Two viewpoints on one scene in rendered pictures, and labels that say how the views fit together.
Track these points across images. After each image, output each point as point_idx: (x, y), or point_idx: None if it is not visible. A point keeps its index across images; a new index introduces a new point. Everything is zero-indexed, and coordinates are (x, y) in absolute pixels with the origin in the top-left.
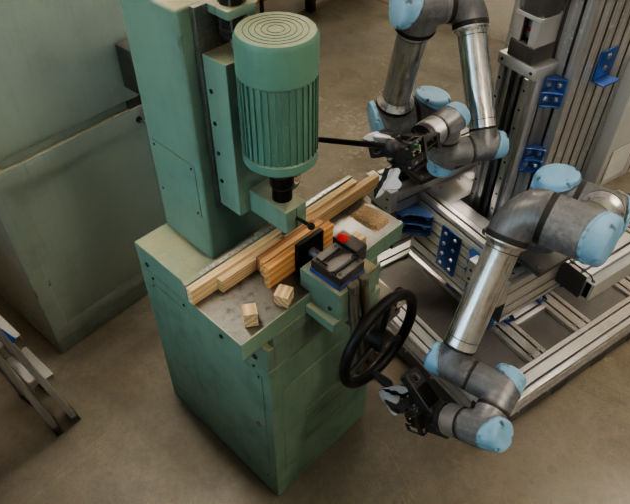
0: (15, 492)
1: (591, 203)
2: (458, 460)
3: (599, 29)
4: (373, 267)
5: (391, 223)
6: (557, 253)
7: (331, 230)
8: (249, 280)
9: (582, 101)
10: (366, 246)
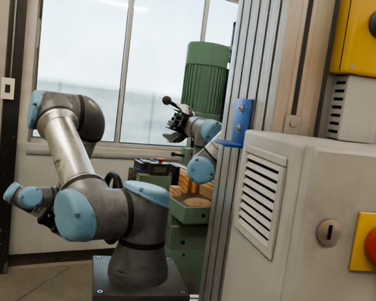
0: None
1: (61, 100)
2: None
3: (237, 62)
4: (140, 174)
5: (187, 205)
6: (103, 271)
7: (183, 179)
8: None
9: (228, 172)
10: (150, 164)
